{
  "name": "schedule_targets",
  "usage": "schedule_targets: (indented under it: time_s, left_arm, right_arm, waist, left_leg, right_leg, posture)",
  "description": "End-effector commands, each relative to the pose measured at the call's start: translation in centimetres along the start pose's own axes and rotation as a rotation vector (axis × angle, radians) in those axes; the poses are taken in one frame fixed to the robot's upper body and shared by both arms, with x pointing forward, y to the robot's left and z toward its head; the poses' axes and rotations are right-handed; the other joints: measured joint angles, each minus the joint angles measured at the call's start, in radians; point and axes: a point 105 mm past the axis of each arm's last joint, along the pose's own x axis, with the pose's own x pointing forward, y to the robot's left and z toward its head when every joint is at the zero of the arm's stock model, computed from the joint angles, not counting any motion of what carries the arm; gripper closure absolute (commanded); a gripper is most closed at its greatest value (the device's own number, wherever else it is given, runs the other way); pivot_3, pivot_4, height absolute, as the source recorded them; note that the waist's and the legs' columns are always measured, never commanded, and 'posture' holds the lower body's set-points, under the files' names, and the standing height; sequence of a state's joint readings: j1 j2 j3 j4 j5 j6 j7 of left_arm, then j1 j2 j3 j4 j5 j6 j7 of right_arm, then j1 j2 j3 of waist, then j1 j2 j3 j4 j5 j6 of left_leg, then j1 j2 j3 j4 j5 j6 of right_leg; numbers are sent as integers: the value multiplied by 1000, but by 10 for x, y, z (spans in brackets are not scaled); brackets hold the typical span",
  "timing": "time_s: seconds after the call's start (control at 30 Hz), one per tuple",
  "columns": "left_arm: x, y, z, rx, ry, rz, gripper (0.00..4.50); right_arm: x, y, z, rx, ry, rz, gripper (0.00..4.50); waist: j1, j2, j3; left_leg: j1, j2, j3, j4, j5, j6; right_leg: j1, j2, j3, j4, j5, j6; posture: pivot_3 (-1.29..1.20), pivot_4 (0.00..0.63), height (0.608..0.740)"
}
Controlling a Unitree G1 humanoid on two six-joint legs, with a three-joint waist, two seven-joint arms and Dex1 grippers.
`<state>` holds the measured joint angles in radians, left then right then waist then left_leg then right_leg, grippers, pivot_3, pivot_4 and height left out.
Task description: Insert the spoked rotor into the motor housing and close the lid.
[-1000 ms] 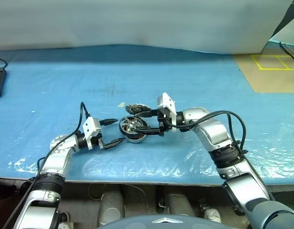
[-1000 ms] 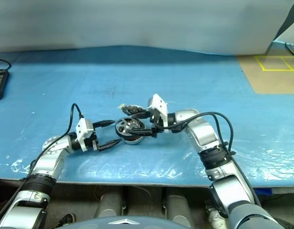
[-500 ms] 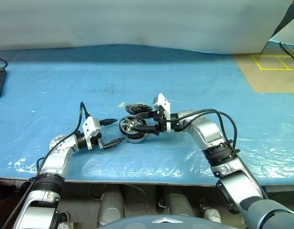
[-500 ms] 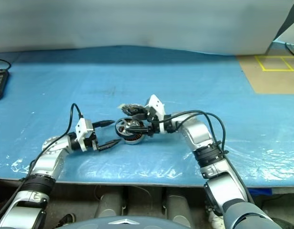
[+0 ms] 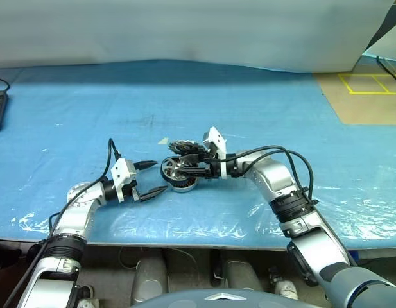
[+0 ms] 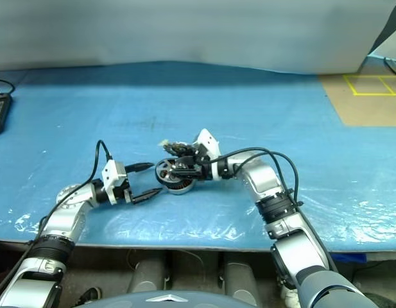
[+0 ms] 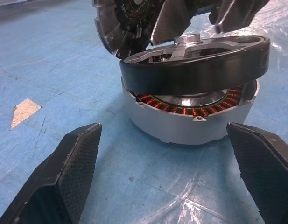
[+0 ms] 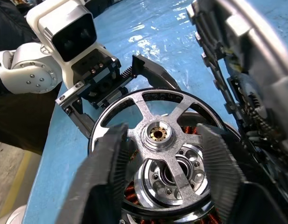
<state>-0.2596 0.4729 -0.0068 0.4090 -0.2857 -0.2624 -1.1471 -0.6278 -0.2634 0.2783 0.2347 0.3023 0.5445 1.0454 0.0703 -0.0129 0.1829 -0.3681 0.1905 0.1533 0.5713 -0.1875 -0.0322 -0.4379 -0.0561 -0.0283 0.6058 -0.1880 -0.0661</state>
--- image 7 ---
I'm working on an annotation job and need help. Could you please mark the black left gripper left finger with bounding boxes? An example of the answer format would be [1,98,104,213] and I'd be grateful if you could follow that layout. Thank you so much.
[0,123,103,224]

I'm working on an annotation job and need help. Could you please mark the grey motor cover circuit board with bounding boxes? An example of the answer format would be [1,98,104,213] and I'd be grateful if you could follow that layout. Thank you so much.
[91,0,168,59]

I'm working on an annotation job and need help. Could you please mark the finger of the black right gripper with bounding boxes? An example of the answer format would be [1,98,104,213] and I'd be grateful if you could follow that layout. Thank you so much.
[150,0,201,46]
[208,0,264,34]

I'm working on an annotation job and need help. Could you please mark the black spoked rotor ring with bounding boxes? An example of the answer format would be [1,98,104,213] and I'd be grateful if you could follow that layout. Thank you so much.
[119,33,270,96]

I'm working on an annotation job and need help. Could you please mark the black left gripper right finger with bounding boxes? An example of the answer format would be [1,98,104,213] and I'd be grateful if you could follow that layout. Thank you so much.
[226,122,288,224]

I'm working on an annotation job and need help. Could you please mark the grey motor housing copper stator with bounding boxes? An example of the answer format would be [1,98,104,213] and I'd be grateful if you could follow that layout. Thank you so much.
[121,77,260,146]

